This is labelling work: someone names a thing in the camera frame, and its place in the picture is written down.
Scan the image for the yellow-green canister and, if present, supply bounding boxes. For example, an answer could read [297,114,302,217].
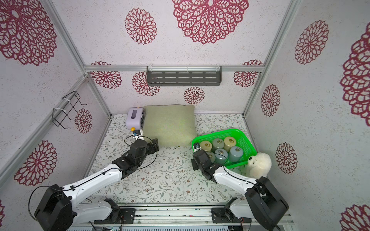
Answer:
[199,141,213,152]

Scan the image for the blue-grey canister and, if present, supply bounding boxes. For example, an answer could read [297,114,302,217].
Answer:
[214,148,228,165]

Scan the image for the grey-green canister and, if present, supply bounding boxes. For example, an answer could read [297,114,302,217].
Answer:
[212,138,225,152]

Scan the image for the yellow canister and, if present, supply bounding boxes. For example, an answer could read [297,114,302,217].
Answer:
[224,136,237,153]

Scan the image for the blue canister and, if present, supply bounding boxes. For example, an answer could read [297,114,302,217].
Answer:
[228,146,244,163]

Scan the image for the green plastic basket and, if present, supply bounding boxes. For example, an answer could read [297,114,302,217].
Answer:
[191,129,257,169]

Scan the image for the green canister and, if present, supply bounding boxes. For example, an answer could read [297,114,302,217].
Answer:
[206,152,216,163]

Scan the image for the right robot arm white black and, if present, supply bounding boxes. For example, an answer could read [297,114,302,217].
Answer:
[191,150,289,231]

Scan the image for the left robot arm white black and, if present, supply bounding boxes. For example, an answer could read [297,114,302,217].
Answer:
[34,139,160,231]

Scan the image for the green linen cushion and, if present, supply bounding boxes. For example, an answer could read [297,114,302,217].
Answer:
[143,105,197,147]

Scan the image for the lilac toaster toy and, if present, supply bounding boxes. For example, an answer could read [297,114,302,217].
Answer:
[126,107,145,130]

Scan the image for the white plush dog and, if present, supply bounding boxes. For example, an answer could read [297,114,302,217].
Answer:
[247,153,272,179]

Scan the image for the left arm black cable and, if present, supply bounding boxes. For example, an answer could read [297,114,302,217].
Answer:
[28,135,159,220]

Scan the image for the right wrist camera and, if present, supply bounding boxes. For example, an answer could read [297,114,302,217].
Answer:
[193,142,201,152]

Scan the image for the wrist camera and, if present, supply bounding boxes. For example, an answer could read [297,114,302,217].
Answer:
[132,130,143,140]
[193,142,201,152]

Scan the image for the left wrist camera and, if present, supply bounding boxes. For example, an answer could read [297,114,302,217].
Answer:
[132,130,143,140]

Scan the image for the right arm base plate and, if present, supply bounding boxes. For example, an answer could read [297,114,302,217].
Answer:
[211,208,251,224]

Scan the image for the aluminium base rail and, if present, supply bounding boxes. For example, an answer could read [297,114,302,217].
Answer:
[67,204,295,227]

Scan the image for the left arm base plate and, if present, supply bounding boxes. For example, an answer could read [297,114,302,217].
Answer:
[93,208,136,225]

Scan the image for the grey wall shelf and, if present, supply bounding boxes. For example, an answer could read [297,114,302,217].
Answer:
[146,66,222,87]

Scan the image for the black wire wall rack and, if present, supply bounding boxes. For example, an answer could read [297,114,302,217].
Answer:
[51,90,87,130]

